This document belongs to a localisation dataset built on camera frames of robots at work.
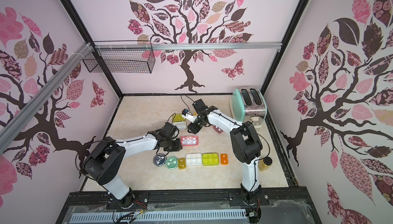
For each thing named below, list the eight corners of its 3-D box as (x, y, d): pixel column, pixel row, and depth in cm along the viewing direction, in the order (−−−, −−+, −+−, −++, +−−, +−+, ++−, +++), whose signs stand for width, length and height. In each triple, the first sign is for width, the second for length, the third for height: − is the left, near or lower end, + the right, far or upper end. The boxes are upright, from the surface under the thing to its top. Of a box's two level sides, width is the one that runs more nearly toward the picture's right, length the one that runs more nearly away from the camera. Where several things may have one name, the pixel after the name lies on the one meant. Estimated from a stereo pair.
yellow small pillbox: (177, 169, 85) (177, 168, 83) (178, 159, 89) (178, 157, 87) (185, 169, 85) (185, 168, 84) (186, 159, 89) (186, 157, 87)
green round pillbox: (164, 169, 85) (164, 167, 84) (166, 157, 90) (165, 156, 88) (177, 169, 85) (176, 167, 84) (178, 157, 90) (177, 156, 88)
